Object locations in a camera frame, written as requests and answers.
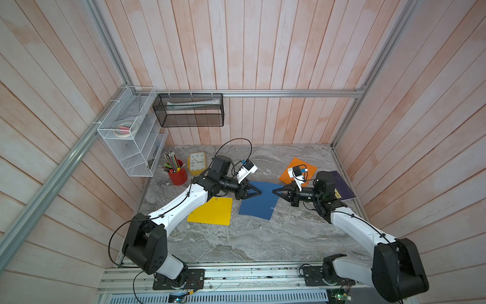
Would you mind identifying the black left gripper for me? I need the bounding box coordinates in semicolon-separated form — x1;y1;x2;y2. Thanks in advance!
219;175;261;200

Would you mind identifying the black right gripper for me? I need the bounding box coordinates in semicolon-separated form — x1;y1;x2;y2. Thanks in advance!
274;182;323;209

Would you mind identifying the blue paper document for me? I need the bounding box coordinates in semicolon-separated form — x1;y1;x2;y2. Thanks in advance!
239;181;281;220

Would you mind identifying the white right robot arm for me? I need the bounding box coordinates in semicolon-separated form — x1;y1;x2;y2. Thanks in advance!
273;166;430;303

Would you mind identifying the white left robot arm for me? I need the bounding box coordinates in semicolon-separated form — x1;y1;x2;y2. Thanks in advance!
121;156;261;285

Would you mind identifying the orange paper document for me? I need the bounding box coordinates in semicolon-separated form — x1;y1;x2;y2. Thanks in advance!
278;158;317;187

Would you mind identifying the yellow paper document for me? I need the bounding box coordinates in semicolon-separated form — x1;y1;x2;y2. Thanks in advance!
187;197;233;226

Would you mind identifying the dark purple book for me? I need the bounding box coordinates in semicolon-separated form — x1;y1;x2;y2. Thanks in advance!
330;171;356;201

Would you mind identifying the yellow desk clock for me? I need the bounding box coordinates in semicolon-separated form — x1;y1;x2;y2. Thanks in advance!
187;151;207;176

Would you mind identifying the red metal pencil cup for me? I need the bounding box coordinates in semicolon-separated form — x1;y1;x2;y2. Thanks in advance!
168;160;188;186

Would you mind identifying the tape roll in shelf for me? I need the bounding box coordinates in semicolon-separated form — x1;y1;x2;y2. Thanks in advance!
113;120;139;138

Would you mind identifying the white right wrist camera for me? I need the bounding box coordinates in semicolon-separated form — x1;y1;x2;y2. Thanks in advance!
287;164;308;190

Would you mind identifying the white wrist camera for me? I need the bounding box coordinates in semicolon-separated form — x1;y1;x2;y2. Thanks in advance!
287;164;308;190
236;160;258;184

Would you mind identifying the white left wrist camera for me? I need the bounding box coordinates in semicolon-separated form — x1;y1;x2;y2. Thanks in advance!
236;160;258;184

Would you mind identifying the aluminium front rail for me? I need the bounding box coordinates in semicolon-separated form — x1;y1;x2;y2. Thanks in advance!
96;261;380;295

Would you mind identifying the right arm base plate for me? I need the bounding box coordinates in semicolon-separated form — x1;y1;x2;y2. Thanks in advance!
298;253;356;287

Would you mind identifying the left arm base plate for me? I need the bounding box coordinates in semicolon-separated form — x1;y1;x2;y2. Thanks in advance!
153;269;205;291

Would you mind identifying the black wire mesh basket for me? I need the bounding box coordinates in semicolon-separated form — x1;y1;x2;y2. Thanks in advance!
153;93;225;128

